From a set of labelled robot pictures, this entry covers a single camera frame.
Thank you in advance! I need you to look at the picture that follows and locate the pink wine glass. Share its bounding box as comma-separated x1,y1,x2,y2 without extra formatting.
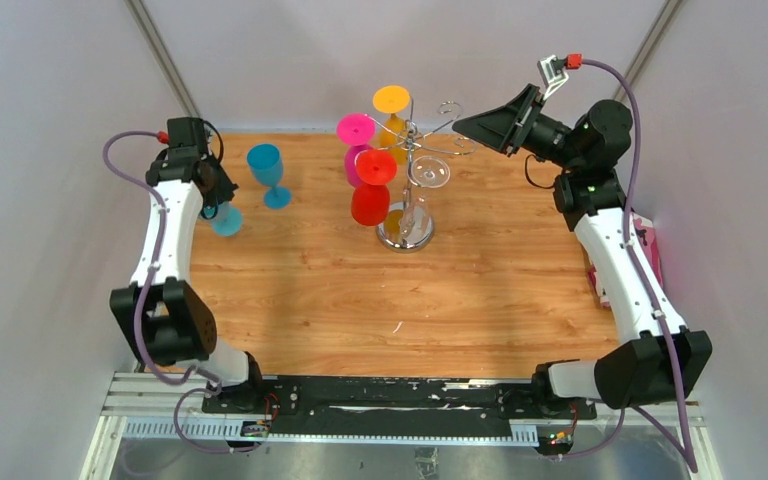
336,113,376,187

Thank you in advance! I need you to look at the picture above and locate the aluminium frame rail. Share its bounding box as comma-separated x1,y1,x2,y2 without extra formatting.
102,372,707,448

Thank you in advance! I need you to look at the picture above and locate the chrome wine glass rack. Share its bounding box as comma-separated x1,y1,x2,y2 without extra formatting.
375,101,477,253

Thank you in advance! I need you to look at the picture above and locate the red wine glass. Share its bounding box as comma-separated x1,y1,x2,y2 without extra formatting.
350,149,398,226

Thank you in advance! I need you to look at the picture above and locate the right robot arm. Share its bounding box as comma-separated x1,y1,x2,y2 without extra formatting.
452,85,713,418

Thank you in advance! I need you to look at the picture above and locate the blue wine glass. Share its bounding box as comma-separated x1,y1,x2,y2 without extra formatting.
246,143,292,210
209,202,244,237

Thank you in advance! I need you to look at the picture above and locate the blue wine glass front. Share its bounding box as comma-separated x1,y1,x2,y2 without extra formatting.
209,202,244,237

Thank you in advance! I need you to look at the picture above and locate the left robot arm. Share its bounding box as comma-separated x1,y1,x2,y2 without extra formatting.
102,117,274,413

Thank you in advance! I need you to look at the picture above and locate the clear wine glass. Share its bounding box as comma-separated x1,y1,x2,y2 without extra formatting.
399,155,451,249

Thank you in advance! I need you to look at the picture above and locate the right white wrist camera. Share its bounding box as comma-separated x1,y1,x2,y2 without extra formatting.
538,55,569,100

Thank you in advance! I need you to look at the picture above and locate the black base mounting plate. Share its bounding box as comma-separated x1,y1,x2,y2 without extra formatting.
202,375,597,439

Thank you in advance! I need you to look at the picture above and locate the pink camouflage cloth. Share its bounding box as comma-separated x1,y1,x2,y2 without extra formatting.
581,212,664,309

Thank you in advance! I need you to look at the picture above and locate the yellow wine glass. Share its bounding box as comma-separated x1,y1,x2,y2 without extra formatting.
373,85,412,165

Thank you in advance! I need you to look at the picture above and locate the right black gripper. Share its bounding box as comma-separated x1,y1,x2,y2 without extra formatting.
453,84,584,172

